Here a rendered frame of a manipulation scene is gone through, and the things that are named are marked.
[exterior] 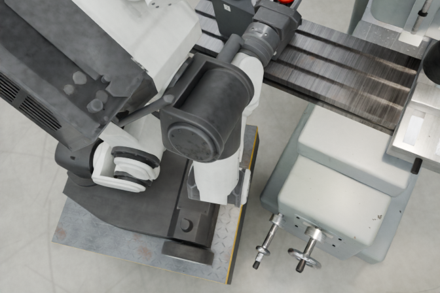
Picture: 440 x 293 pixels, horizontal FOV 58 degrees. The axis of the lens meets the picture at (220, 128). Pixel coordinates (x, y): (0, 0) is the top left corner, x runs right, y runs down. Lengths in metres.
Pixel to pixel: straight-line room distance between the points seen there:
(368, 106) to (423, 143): 0.19
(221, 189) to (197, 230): 0.72
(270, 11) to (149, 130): 0.45
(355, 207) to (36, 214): 1.76
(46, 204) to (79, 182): 0.77
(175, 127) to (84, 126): 0.14
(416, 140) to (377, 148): 0.17
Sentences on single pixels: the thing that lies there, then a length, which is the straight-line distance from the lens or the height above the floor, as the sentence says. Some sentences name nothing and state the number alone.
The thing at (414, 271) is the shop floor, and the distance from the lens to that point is 2.14.
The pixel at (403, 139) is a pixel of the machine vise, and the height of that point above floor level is 1.04.
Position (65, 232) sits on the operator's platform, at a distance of 1.91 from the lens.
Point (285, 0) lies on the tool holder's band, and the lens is 1.03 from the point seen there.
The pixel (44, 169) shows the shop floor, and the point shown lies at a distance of 2.54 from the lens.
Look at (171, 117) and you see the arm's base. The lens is 0.58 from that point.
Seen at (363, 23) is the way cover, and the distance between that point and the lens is 1.44.
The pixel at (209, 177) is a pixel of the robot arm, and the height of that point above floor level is 1.35.
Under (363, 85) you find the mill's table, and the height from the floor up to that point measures 0.97.
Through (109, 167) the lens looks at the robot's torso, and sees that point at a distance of 1.57.
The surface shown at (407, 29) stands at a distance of 0.86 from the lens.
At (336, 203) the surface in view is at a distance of 1.33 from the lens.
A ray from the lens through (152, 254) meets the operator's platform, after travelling 1.74.
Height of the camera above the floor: 2.05
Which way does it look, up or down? 66 degrees down
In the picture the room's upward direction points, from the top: 21 degrees counter-clockwise
